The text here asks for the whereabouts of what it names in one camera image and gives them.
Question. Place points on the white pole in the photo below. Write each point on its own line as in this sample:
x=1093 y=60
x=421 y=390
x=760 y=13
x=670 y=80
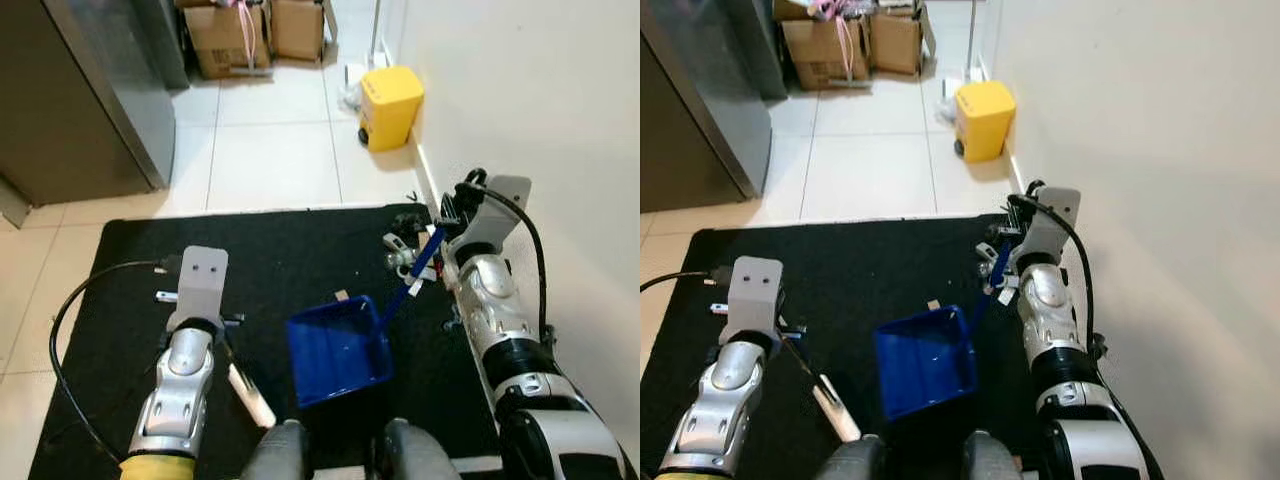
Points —
x=972 y=35
x=377 y=30

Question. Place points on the grey robot left leg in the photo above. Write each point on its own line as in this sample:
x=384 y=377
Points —
x=850 y=460
x=275 y=455

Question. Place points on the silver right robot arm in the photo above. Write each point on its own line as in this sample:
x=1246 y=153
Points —
x=500 y=310
x=1060 y=330

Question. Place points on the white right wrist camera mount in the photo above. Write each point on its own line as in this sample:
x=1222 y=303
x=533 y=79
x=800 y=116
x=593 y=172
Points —
x=1055 y=220
x=500 y=215

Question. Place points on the pink ribbon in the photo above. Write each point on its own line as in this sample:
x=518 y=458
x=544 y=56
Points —
x=848 y=35
x=243 y=25

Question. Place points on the grey robot leg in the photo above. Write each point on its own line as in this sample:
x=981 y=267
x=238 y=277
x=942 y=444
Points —
x=850 y=460
x=275 y=455
x=990 y=458
x=415 y=455

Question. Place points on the yellow waste bin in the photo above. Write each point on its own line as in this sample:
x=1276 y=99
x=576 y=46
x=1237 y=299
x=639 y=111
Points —
x=392 y=105
x=985 y=120

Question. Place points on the black plastic debris piece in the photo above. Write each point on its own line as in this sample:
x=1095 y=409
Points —
x=996 y=235

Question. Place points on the brown cardboard box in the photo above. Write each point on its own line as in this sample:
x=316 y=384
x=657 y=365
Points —
x=820 y=45
x=895 y=40
x=215 y=40
x=298 y=28

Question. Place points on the white paper tag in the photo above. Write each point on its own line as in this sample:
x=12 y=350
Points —
x=415 y=285
x=1005 y=290

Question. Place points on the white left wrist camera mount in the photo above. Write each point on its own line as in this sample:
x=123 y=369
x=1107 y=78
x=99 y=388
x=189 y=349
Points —
x=755 y=285
x=200 y=275

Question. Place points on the grey robot right leg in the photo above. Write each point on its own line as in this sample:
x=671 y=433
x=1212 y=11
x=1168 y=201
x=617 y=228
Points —
x=990 y=458
x=415 y=455

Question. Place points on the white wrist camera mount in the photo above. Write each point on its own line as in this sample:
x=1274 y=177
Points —
x=1055 y=220
x=755 y=285
x=200 y=275
x=500 y=215

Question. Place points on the black floor mat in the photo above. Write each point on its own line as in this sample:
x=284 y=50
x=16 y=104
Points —
x=280 y=260
x=870 y=270

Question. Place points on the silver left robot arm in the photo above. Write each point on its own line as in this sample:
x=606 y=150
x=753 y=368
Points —
x=735 y=395
x=180 y=390

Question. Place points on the silver metal debris piece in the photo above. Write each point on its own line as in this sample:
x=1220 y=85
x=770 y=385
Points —
x=988 y=255
x=397 y=255

